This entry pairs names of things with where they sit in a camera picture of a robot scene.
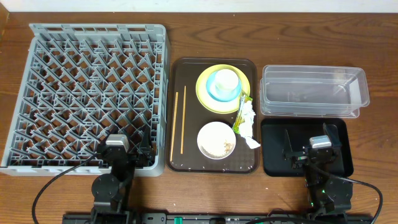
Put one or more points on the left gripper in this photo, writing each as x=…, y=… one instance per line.
x=130, y=154

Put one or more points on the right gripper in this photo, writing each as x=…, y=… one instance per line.
x=306, y=154

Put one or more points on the white tissue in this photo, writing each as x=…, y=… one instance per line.
x=245, y=128

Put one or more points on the white bowl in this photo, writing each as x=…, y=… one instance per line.
x=216, y=140

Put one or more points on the green snack wrapper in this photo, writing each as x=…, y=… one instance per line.
x=239, y=119

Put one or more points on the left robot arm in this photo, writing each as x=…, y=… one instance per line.
x=111, y=190

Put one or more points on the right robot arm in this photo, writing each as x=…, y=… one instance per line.
x=328, y=196

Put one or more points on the black waste tray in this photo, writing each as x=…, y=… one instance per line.
x=300, y=130

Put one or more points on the clear plastic container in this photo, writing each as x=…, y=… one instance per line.
x=313, y=91

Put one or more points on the dark brown serving tray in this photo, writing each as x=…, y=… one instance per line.
x=185, y=72

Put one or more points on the yellow-green plate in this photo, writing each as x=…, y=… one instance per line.
x=212, y=104

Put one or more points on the light blue saucer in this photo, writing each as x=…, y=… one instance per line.
x=222, y=96

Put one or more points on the grey dish rack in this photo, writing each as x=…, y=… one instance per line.
x=81, y=81

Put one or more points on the pale green cup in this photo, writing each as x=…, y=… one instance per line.
x=226, y=80

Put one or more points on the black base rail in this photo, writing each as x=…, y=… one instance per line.
x=161, y=218

